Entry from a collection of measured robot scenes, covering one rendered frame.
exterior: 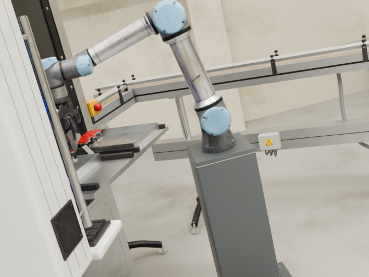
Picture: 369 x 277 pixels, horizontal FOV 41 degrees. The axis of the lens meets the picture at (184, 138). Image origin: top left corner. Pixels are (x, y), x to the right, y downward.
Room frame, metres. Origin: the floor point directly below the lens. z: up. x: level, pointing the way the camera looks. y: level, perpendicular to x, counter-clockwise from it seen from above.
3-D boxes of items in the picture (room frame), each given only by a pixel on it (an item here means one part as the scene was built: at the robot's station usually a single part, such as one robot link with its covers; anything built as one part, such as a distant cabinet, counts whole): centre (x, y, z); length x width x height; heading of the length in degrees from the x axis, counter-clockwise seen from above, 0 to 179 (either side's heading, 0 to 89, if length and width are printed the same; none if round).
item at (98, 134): (2.15, 0.41, 0.91); 0.18 x 0.02 x 0.05; 156
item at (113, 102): (2.75, 0.44, 0.92); 0.69 x 0.15 x 0.16; 156
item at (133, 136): (2.11, 0.31, 0.90); 0.34 x 0.26 x 0.04; 66
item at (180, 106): (3.00, -0.02, 0.46); 0.09 x 0.09 x 0.77; 66
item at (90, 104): (2.43, 0.42, 1.00); 0.08 x 0.07 x 0.07; 66
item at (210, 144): (1.99, -0.13, 0.84); 0.15 x 0.15 x 0.10
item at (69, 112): (1.87, 0.43, 1.11); 0.09 x 0.08 x 0.12; 156
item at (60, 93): (1.87, 0.43, 1.19); 0.08 x 0.08 x 0.05
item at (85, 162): (1.84, 0.55, 0.90); 0.34 x 0.26 x 0.04; 66
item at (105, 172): (1.97, 0.42, 0.87); 0.70 x 0.48 x 0.02; 156
